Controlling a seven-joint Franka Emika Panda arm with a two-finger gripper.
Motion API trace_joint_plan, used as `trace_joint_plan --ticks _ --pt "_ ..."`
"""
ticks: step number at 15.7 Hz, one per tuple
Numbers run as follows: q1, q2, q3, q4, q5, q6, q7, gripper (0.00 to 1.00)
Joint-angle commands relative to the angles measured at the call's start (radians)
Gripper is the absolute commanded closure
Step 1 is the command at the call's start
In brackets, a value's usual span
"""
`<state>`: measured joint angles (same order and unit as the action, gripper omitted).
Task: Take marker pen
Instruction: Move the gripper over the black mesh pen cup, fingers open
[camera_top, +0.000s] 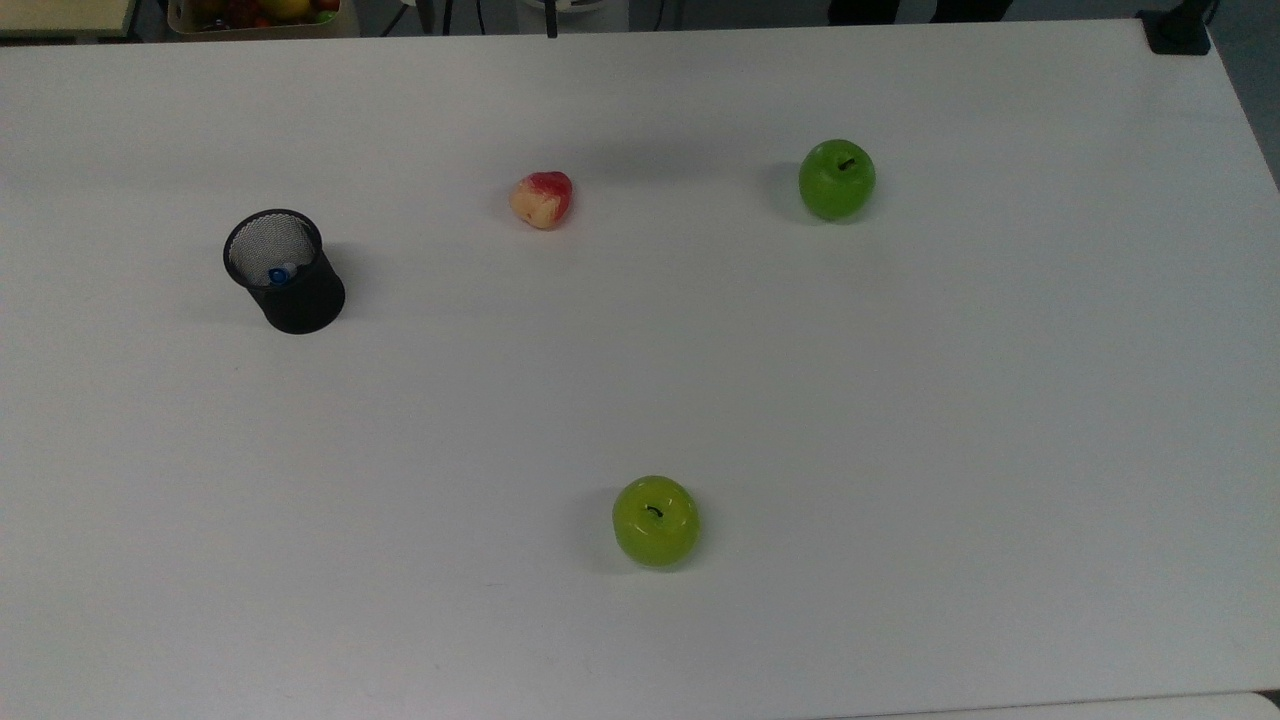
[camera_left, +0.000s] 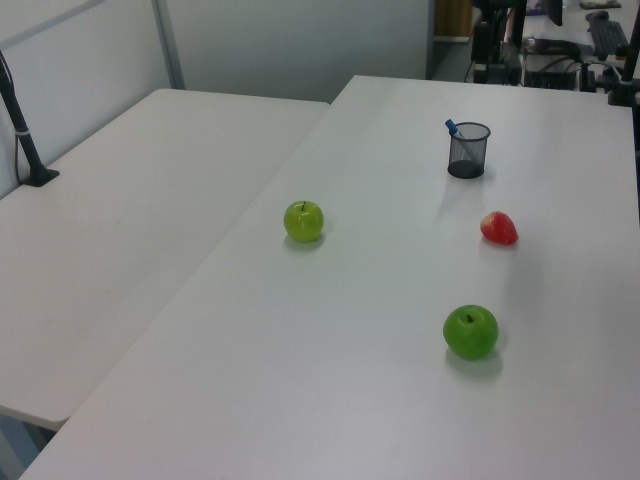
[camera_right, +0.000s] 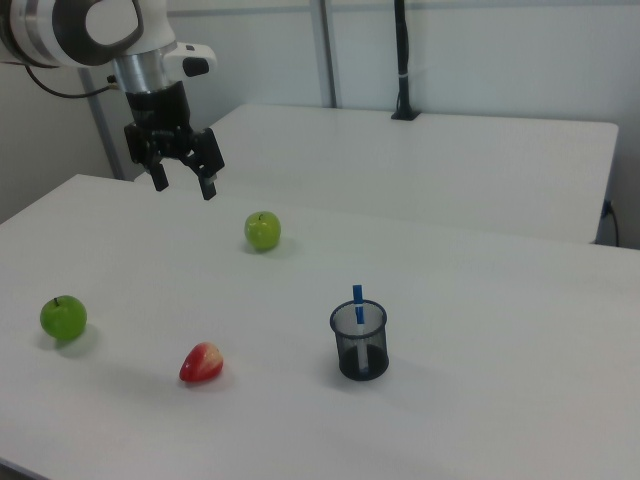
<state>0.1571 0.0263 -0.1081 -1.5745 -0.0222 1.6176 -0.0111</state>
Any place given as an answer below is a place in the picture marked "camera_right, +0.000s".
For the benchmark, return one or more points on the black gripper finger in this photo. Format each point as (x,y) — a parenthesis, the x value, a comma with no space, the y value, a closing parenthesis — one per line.
(159,177)
(207,170)

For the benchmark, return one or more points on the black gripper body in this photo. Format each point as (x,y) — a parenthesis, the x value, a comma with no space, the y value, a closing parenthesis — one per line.
(157,112)

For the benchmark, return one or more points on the blue marker pen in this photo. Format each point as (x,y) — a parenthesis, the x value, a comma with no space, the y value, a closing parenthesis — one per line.
(358,300)

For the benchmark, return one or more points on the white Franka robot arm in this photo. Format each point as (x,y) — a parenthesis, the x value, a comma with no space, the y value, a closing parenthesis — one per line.
(60,30)

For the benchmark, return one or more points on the black mesh pen cup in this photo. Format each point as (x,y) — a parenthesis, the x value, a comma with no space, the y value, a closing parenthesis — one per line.
(360,355)

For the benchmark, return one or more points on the yellow-green apple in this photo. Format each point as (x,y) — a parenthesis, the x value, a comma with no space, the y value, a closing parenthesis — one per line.
(262,231)

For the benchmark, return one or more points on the dark green apple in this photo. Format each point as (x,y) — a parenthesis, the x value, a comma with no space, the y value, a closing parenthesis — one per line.
(63,318)

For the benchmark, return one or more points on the red strawberry toy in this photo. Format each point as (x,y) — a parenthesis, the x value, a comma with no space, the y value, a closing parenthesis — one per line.
(201,363)

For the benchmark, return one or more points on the black pole with base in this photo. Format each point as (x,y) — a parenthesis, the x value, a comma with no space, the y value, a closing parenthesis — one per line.
(403,60)

